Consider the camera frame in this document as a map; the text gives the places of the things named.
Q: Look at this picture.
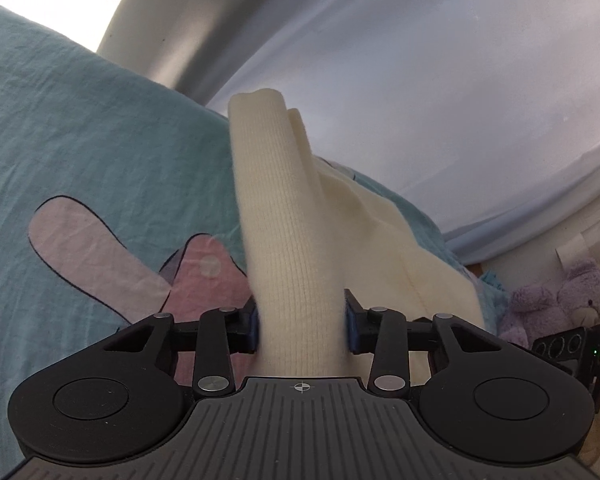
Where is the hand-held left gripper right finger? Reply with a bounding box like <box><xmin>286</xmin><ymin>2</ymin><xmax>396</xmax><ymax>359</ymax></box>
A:
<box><xmin>344</xmin><ymin>288</ymin><xmax>504</xmax><ymax>402</ymax></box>

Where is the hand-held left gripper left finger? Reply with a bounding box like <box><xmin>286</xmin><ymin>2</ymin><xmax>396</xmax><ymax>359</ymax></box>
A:
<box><xmin>102</xmin><ymin>296</ymin><xmax>261</xmax><ymax>402</ymax></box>

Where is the cream knit sweater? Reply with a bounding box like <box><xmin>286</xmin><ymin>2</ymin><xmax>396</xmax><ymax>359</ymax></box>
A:
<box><xmin>227</xmin><ymin>88</ymin><xmax>487</xmax><ymax>379</ymax></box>

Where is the purple teddy bear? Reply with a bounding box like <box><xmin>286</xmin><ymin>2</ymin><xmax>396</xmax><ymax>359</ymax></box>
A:
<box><xmin>497</xmin><ymin>260</ymin><xmax>600</xmax><ymax>350</ymax></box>

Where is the teal printed bed sheet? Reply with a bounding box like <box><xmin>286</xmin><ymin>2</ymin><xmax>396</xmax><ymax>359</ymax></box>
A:
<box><xmin>0</xmin><ymin>0</ymin><xmax>507</xmax><ymax>480</ymax></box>

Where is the white curtain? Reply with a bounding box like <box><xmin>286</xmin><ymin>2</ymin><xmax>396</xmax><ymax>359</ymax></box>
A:
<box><xmin>202</xmin><ymin>0</ymin><xmax>600</xmax><ymax>266</ymax></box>

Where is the cream curtain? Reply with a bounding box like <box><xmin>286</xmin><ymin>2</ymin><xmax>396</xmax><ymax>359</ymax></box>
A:
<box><xmin>97</xmin><ymin>0</ymin><xmax>301</xmax><ymax>107</ymax></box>

